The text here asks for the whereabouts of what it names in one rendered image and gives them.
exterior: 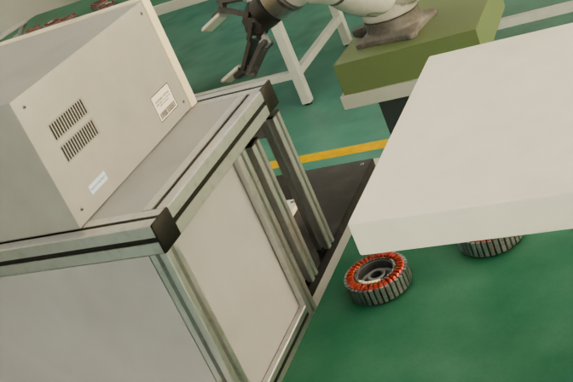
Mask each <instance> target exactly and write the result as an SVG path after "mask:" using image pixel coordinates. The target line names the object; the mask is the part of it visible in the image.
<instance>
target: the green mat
mask: <svg viewBox="0 0 573 382"><path fill-rule="evenodd" d="M395 252H396V253H397V252H398V253H400V254H402V255H403V256H404V257H405V258H406V259H407V262H408V266H409V268H410V270H411V272H412V280H411V283H409V286H408V287H407V289H406V290H405V291H403V293H401V294H399V296H397V297H396V298H395V297H394V298H393V299H392V300H390V299H389V300H390V301H388V302H385V301H384V302H383V303H382V304H376V305H360V304H356V302H353V301H352V300H351V298H350V295H349V293H348V292H347V289H346V287H345V285H344V277H345V274H346V273H347V271H348V269H350V267H351V266H352V265H353V264H354V263H356V262H357V261H359V260H360V259H363V258H364V257H366V258H368V257H367V256H368V255H371V256H372V254H368V255H361V254H360V252H359V251H358V248H357V246H356V243H355V241H354V238H353V236H352V235H351V236H350V238H349V241H348V243H347V245H346V247H345V249H344V251H343V253H342V256H341V258H340V260H339V262H338V264H337V266H336V268H335V270H334V272H333V275H332V277H331V279H330V281H329V282H328V284H327V288H326V290H325V292H324V293H323V295H322V297H321V300H320V303H319V304H318V306H317V308H316V310H315V313H314V315H313V317H312V319H311V321H310V324H309V325H308V327H307V329H306V331H305V334H304V336H303V338H302V340H301V342H300V344H299V346H298V349H297V351H296V353H295V355H294V357H293V359H292V361H291V364H290V366H289V368H288V369H287V371H286V374H285V376H284V379H283V380H282V382H573V229H564V230H557V231H550V232H543V233H536V234H524V235H523V236H522V238H521V240H519V242H518V243H516V245H515V246H512V248H510V249H508V250H507V251H505V252H501V253H500V254H497V253H496V255H494V256H492V255H490V256H489V257H486V256H485V257H482V258H481V257H478V258H477V257H471V256H470V255H469V256H468V255H466V254H464V253H463V252H462V251H461V250H460V249H459V247H458V244H457V243H455V244H449V245H442V246H429V247H422V248H415V249H408V250H401V251H395Z"/></svg>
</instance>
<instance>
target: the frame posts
mask: <svg viewBox="0 0 573 382"><path fill-rule="evenodd" d="M261 127H262V129H263V132H264V134H265V136H266V138H267V140H268V143H269V145H270V147H271V150H272V152H273V154H274V156H275V159H276V161H277V164H278V166H279V167H280V169H281V173H282V175H283V176H284V179H285V181H286V184H287V186H288V188H289V190H290V192H291V195H292V197H293V199H294V202H295V204H296V206H297V208H298V211H299V213H300V216H301V218H302V219H303V221H304V225H305V227H306V228H307V231H308V233H309V235H310V238H311V240H312V242H313V244H314V247H315V249H316V250H321V249H322V248H323V247H324V249H329V248H330V247H331V245H332V244H331V243H333V241H334V238H333V235H332V233H331V230H330V228H329V227H328V224H327V221H326V218H325V217H324V215H323V212H322V210H321V207H320V205H319V203H318V200H317V198H316V196H315V193H314V191H313V188H312V187H311V185H310V181H309V179H308V177H307V175H306V173H305V170H304V168H303V165H302V163H301V161H300V158H299V157H298V154H297V151H296V149H295V147H294V145H293V143H292V139H291V137H290V136H289V133H288V131H287V128H286V126H285V124H284V121H283V119H282V117H281V114H280V112H279V109H275V110H273V112H272V113H271V114H270V115H269V116H268V117H267V118H266V120H265V121H264V122H263V124H262V125H261ZM244 149H245V150H246V154H247V156H248V158H249V160H250V162H251V164H252V167H253V169H254V171H255V173H256V175H257V177H258V180H259V182H260V184H261V186H262V188H263V191H264V193H265V195H266V197H267V199H268V201H269V204H270V206H271V208H272V210H273V213H274V214H275V217H276V219H277V222H278V224H279V225H280V227H281V231H282V233H283V234H284V236H285V238H286V242H287V244H288V245H289V247H290V249H291V252H292V255H293V256H294V258H295V261H296V263H297V265H298V267H299V269H300V272H301V274H302V276H303V278H304V281H308V282H313V281H314V280H315V275H317V274H318V270H317V268H316V266H315V263H314V261H313V259H312V257H311V255H310V252H309V250H308V247H307V246H306V244H305V242H304V238H303V236H302V235H301V232H300V230H299V228H298V225H297V223H296V221H295V219H294V217H293V214H292V212H291V210H290V207H289V205H288V204H287V200H286V198H285V196H284V194H283V192H282V190H281V187H280V185H279V183H278V181H277V179H276V177H275V173H274V172H273V170H272V167H271V165H270V163H269V160H268V158H267V156H266V154H265V152H264V150H263V147H262V145H261V142H260V141H259V139H258V136H256V137H253V138H252V139H251V140H250V141H249V142H248V144H247V145H246V147H245V148H244Z"/></svg>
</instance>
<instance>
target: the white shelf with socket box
mask: <svg viewBox="0 0 573 382"><path fill-rule="evenodd" d="M348 226H349V229H350V232H351V234H352V236H353V238H354V241H355V243H356V246H357V248H358V251H359V252H360V254H361V255H368V254H374V253H381V252H394V251H401V250H408V249H415V248H422V247H429V246H442V245H449V244H455V243H462V242H469V241H476V240H489V239H496V238H503V237H510V236H517V235H524V234H536V233H543V232H550V231H557V230H564V229H573V23H569V24H565V25H562V26H555V27H551V28H547V29H544V30H540V31H536V32H530V33H526V34H522V35H518V36H515V37H511V38H504V39H501V40H497V41H493V42H489V43H483V44H479V45H475V46H471V47H468V48H464V49H457V50H454V51H450V52H446V53H442V54H439V55H432V56H430V57H429V58H428V60H427V62H426V64H425V66H424V68H423V70H422V72H421V74H420V76H419V78H418V81H417V83H416V85H415V86H414V89H413V91H412V93H411V95H410V97H409V98H408V101H407V103H406V105H405V107H404V109H403V111H402V114H401V116H400V118H399V120H398V121H397V123H396V126H395V128H394V130H393V131H392V133H391V136H390V138H389V140H388V142H387V144H386V146H385V149H384V151H383V153H382V154H381V156H380V158H379V161H378V163H377V165H376V166H375V168H374V170H373V174H372V176H371V177H370V179H369V181H368V184H367V186H366V187H365V189H364V191H363V193H362V196H361V198H360V199H359V201H358V204H357V206H356V209H355V210H354V212H353V214H352V216H351V218H350V221H349V222H348Z"/></svg>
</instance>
